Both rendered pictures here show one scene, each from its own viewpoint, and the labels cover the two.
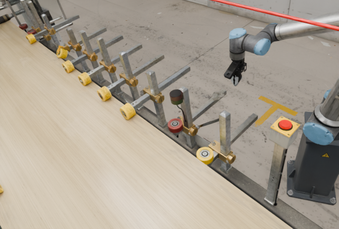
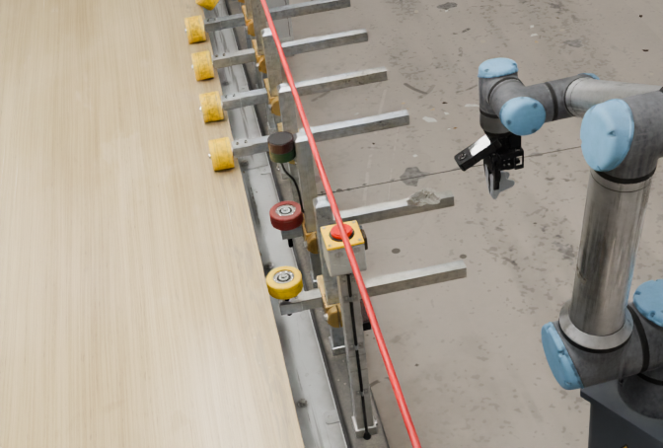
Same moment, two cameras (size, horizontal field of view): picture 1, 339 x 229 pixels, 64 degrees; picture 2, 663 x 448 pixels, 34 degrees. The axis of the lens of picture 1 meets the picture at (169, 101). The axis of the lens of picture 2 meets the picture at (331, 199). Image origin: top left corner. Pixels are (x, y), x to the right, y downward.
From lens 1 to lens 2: 1.49 m
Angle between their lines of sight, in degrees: 23
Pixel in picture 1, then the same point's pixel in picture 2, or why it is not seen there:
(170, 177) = (196, 287)
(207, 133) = (488, 336)
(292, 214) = not seen: outside the picture
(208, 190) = (234, 330)
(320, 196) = not seen: outside the picture
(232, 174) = (342, 359)
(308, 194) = not seen: outside the picture
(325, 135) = (558, 360)
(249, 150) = (557, 419)
